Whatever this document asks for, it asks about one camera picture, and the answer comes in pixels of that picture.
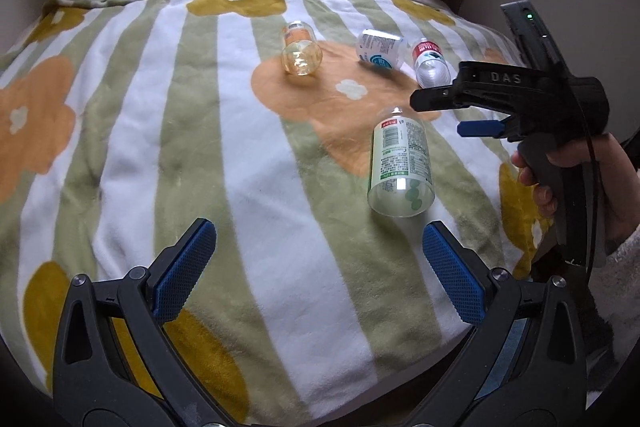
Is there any clear cup green label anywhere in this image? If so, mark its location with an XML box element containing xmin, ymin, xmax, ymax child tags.
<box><xmin>368</xmin><ymin>106</ymin><xmax>435</xmax><ymax>218</ymax></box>

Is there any clear cup red label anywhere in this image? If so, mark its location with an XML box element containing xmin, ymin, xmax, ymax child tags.
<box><xmin>411</xmin><ymin>38</ymin><xmax>451</xmax><ymax>89</ymax></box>

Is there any clear cup white blue label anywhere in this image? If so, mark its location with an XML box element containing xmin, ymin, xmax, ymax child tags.
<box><xmin>356</xmin><ymin>29</ymin><xmax>408</xmax><ymax>70</ymax></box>

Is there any clear cup orange label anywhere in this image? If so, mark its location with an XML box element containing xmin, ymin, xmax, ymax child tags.
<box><xmin>281</xmin><ymin>20</ymin><xmax>323</xmax><ymax>76</ymax></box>

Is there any person's right hand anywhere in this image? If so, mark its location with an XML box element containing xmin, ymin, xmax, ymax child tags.
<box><xmin>511</xmin><ymin>133</ymin><xmax>639</xmax><ymax>251</ymax></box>

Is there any floral striped green blanket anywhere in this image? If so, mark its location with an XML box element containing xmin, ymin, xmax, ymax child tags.
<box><xmin>1</xmin><ymin>0</ymin><xmax>549</xmax><ymax>426</ymax></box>

